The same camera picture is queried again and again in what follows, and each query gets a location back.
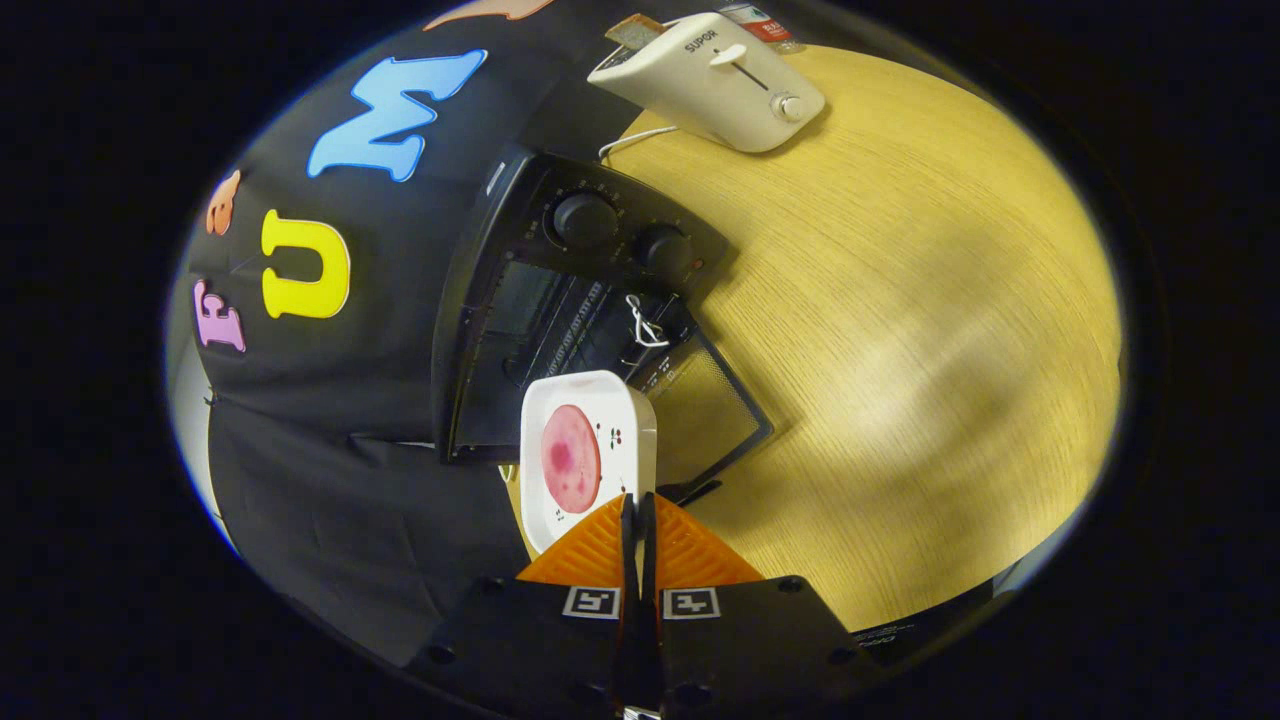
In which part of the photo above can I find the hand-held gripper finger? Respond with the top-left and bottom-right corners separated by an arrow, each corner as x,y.
640,492 -> 886,716
405,492 -> 641,716

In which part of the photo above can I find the pink ham slice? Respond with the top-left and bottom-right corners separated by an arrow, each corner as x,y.
541,404 -> 603,514

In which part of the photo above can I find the white square plate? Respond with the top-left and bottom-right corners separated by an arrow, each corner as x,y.
520,370 -> 659,554

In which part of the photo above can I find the black toaster oven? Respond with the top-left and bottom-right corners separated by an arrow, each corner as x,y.
432,140 -> 774,506

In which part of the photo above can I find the white pop-up toaster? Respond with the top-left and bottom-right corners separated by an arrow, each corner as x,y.
587,12 -> 827,154

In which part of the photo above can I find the white twist tie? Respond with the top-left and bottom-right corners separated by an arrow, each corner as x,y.
625,293 -> 669,349

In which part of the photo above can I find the black printed box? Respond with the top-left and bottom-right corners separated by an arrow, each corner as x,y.
855,575 -> 1001,656

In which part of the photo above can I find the black backdrop cloth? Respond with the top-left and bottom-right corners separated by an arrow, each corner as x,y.
165,0 -> 721,671

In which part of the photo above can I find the brown bread slice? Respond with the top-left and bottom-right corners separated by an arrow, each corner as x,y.
604,13 -> 666,51

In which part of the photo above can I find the clear water bottle red label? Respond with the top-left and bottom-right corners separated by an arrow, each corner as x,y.
720,3 -> 801,51

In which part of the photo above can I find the white power cord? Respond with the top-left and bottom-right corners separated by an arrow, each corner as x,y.
598,125 -> 681,161

